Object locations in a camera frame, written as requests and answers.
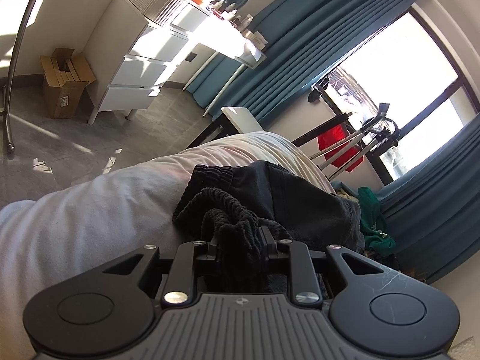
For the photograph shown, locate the black pants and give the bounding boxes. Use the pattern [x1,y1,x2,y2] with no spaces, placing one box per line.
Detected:
[172,161,365,293]

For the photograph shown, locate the green garment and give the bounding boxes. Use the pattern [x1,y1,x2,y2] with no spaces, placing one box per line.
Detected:
[357,187,396,257]

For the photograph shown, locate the red garment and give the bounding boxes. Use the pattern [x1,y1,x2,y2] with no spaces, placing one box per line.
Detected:
[317,123,360,168]

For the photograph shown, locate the teal curtain right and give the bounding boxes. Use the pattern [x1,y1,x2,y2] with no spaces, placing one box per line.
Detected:
[377,118,479,284]

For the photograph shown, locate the teal curtain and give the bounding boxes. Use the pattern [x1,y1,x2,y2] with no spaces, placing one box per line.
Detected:
[187,0,416,126]
[377,118,479,284]

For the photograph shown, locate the silver garment steamer stand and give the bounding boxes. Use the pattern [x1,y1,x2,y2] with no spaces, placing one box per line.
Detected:
[309,103,400,181]

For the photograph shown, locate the white stool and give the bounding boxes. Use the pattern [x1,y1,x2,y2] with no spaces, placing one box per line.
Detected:
[221,106,264,134]

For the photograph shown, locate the chrome curved pole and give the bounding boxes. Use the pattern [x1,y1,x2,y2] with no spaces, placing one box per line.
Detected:
[1,0,37,155]

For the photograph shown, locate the white drawer dresser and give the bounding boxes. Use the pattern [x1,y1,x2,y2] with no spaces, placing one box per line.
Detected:
[83,0,208,125]

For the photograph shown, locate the cardboard box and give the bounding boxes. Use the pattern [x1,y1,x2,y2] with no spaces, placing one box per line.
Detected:
[40,48,96,119]

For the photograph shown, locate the white vanity table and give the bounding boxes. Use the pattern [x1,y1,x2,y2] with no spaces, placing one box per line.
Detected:
[182,12,267,116]

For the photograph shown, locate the teal curtain left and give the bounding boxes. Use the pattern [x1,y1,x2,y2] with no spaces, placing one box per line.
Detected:
[187,0,416,126]

